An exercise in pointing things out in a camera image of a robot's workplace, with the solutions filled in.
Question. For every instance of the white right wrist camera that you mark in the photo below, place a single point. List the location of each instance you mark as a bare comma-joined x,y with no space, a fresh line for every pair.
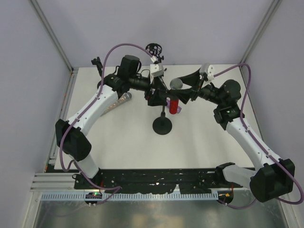
207,72

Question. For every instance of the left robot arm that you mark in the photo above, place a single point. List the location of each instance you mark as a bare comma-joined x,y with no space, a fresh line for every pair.
71,134

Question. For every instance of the white slotted cable duct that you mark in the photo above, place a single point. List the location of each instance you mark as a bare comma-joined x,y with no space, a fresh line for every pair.
91,196

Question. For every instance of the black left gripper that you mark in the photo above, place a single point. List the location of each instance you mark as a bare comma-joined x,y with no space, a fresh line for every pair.
156,99

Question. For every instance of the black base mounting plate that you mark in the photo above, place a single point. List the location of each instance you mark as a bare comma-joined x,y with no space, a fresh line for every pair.
162,181

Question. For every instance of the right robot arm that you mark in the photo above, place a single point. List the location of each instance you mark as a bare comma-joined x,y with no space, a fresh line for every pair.
273,176

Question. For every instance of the black tripod shock-mount stand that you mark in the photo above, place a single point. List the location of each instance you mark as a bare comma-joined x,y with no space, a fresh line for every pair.
155,50

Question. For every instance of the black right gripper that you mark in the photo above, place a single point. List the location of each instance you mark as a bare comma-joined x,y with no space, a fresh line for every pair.
185,95

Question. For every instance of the round-base mic stand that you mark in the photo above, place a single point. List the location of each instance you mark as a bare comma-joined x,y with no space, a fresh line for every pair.
162,125
98,64

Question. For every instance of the silver glitter microphone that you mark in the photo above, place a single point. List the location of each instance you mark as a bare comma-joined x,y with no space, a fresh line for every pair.
123,99

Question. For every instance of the red glitter microphone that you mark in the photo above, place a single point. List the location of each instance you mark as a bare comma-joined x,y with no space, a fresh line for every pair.
175,97

